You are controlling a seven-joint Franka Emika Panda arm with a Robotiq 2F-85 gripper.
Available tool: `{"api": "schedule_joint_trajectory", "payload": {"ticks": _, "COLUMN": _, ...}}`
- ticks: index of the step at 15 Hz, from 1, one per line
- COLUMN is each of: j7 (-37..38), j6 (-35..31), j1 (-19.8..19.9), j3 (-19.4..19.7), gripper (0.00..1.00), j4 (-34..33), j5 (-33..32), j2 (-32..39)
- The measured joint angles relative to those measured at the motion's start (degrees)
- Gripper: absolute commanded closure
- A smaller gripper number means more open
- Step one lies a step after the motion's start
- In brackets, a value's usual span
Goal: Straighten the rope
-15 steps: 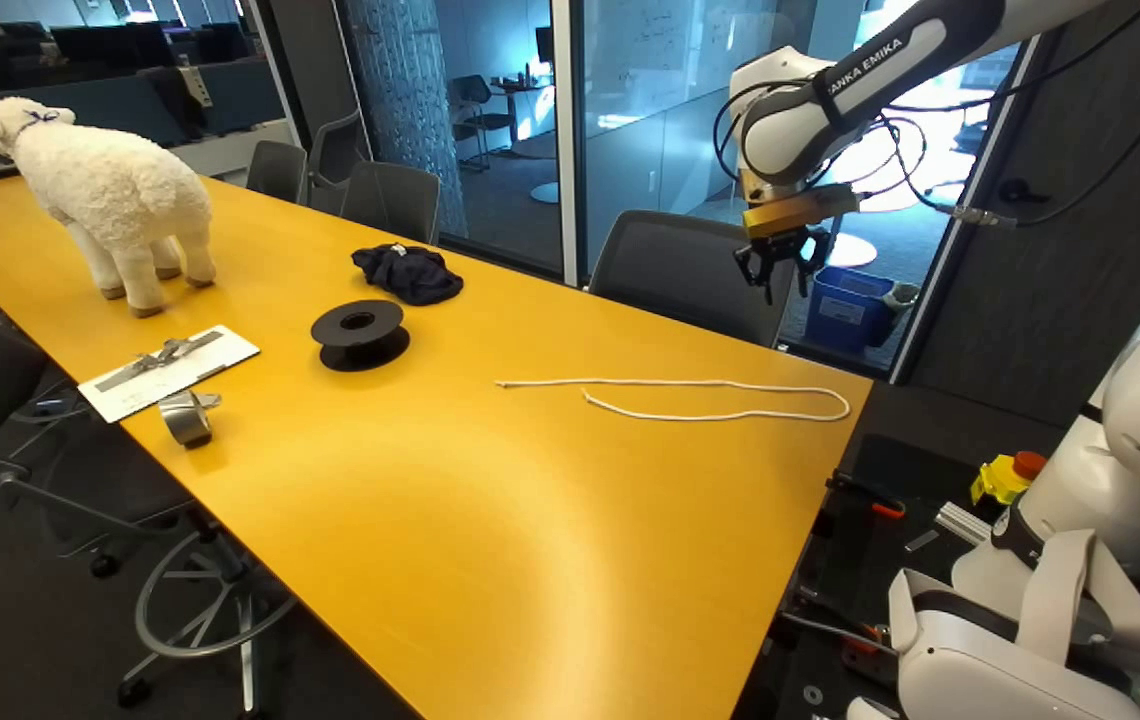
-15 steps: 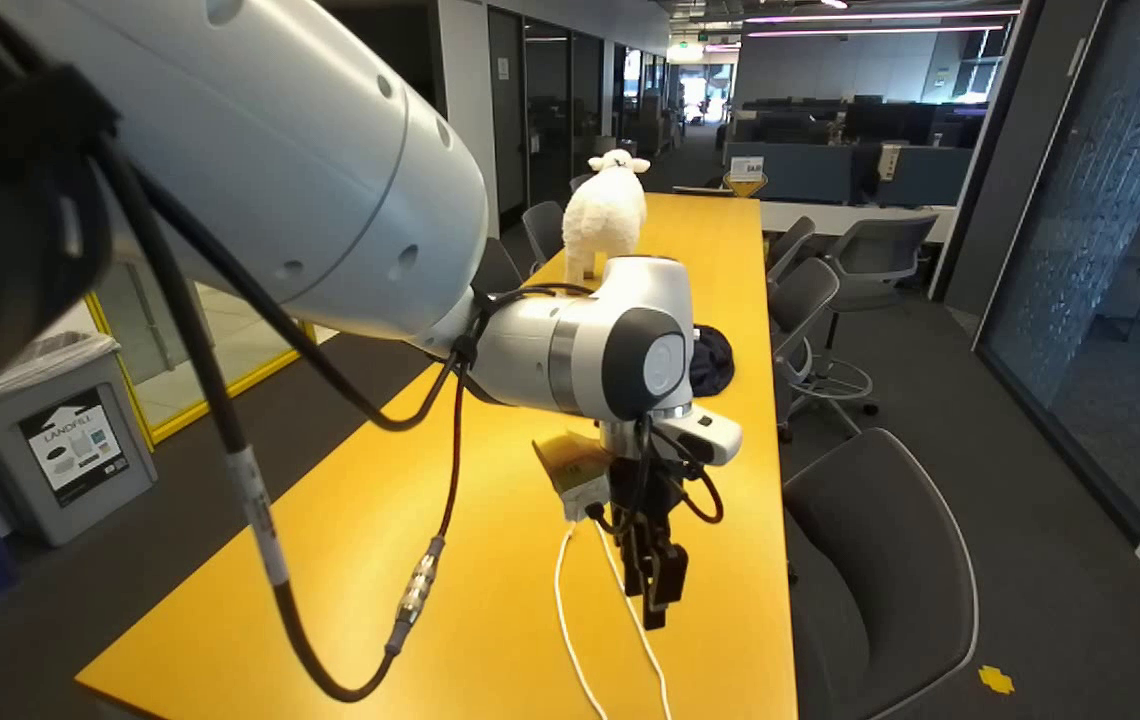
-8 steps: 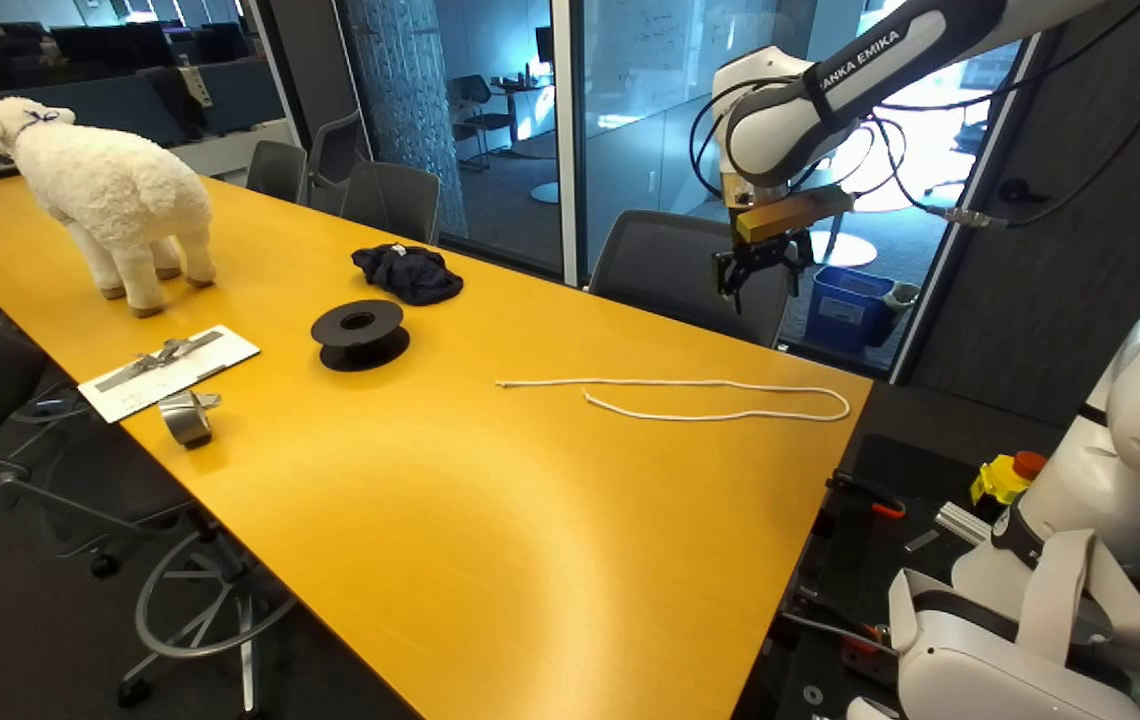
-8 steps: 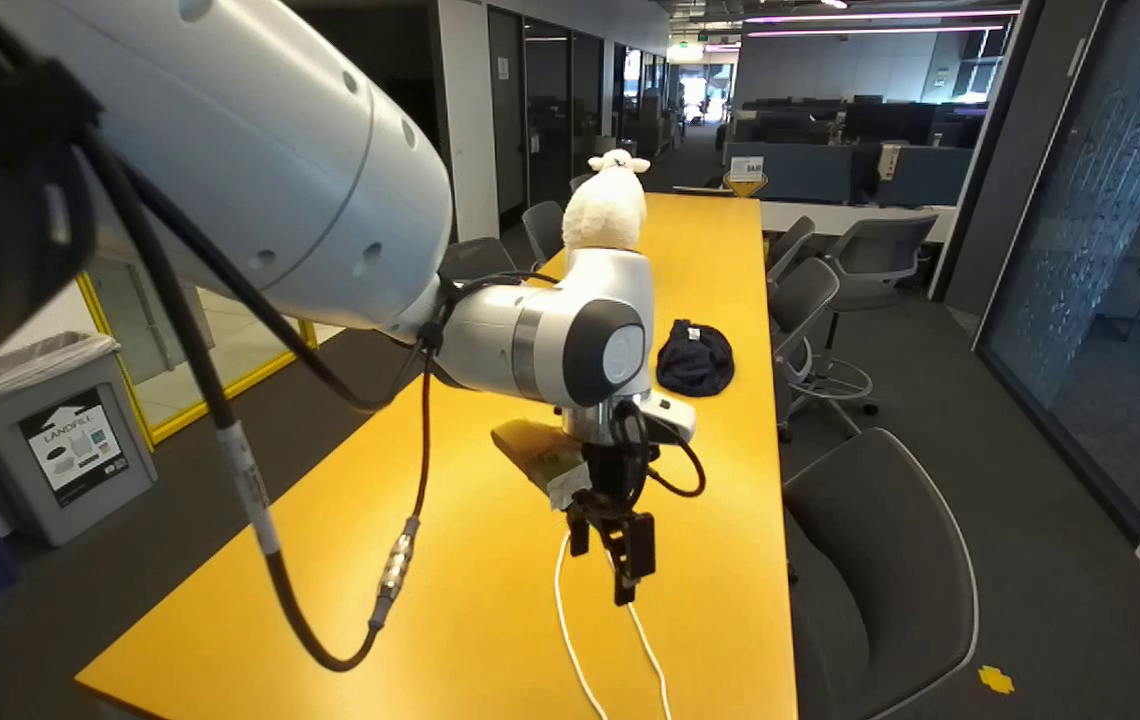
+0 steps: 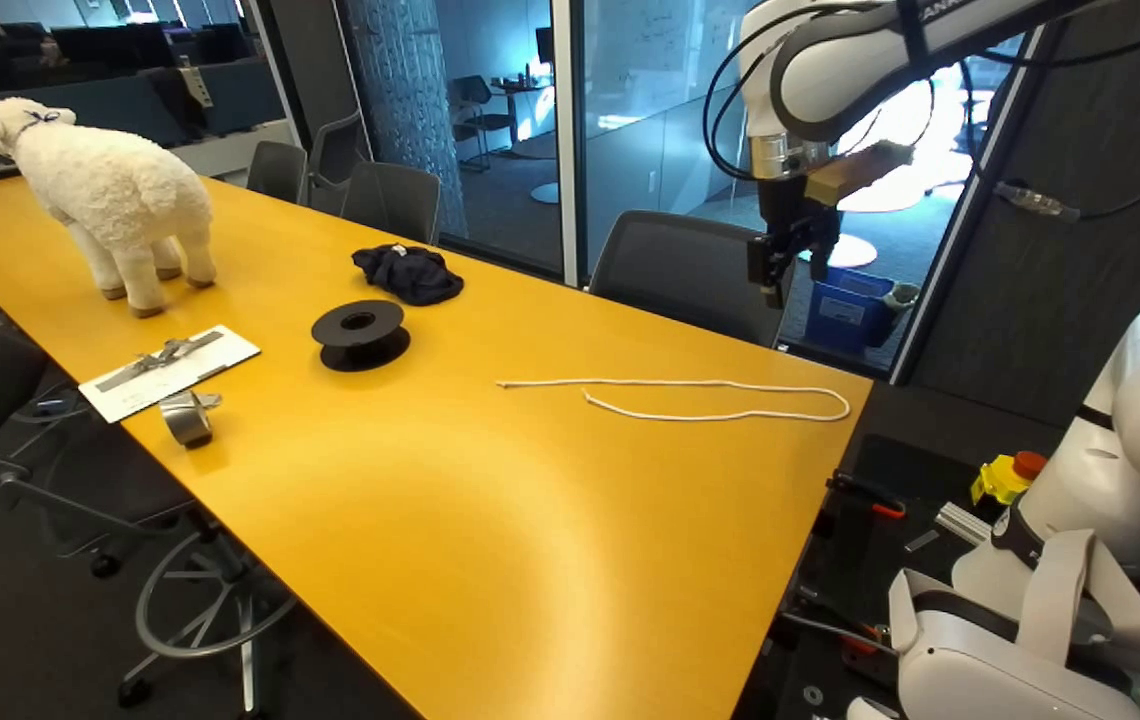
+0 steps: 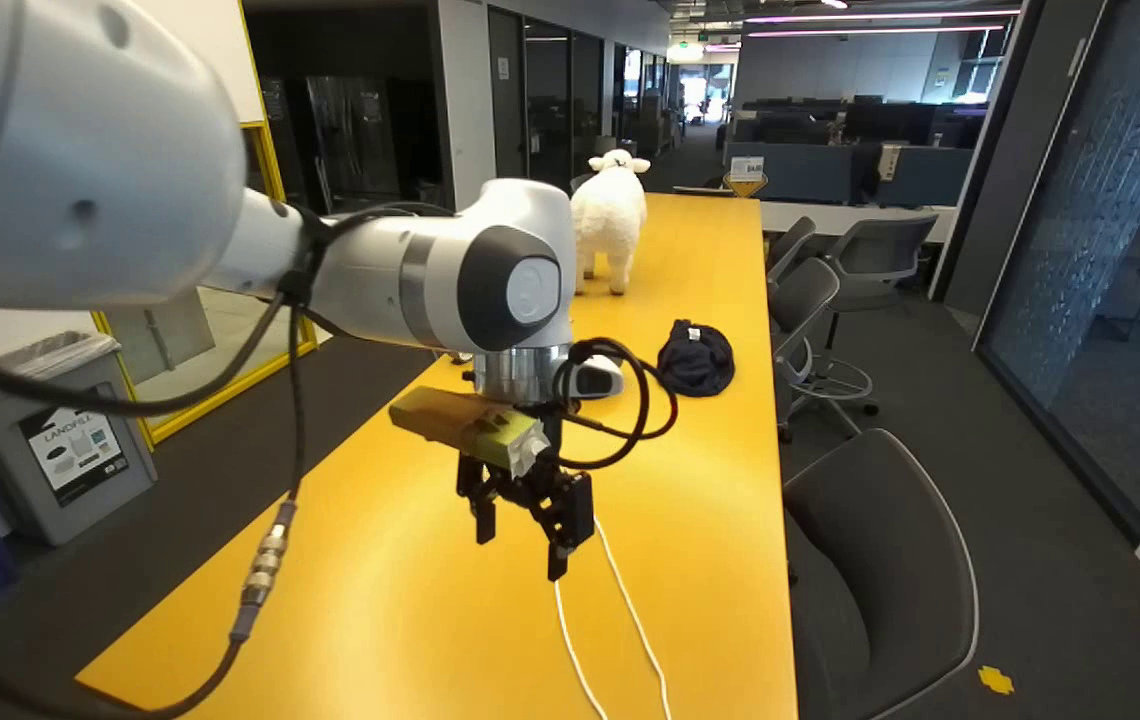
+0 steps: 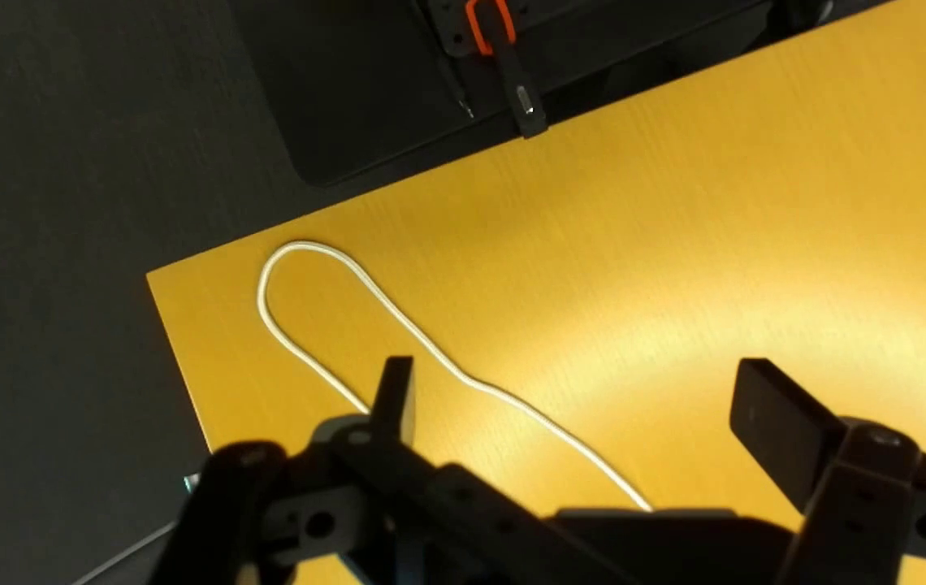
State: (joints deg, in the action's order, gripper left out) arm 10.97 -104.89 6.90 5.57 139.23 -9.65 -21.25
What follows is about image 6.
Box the dark blue office partition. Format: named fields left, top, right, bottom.
left=723, top=93, right=990, bottom=211

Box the small yellow floor scrap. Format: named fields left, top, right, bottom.
left=973, top=661, right=1022, bottom=702

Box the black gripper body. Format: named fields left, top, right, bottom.
left=453, top=447, right=600, bottom=527

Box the dark grey office chair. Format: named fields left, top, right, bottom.
left=779, top=423, right=990, bottom=720
left=764, top=211, right=823, bottom=280
left=829, top=211, right=943, bottom=288
left=764, top=252, right=880, bottom=443

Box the grey bin with label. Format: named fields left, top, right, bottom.
left=0, top=328, right=160, bottom=548

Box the white rope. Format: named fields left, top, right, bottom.
left=550, top=514, right=681, bottom=720

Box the small white device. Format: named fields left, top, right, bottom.
left=566, top=347, right=627, bottom=406

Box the white plush sheep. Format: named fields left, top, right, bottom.
left=570, top=144, right=656, bottom=299

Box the yellowish wrist camera block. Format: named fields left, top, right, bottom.
left=390, top=386, right=556, bottom=480

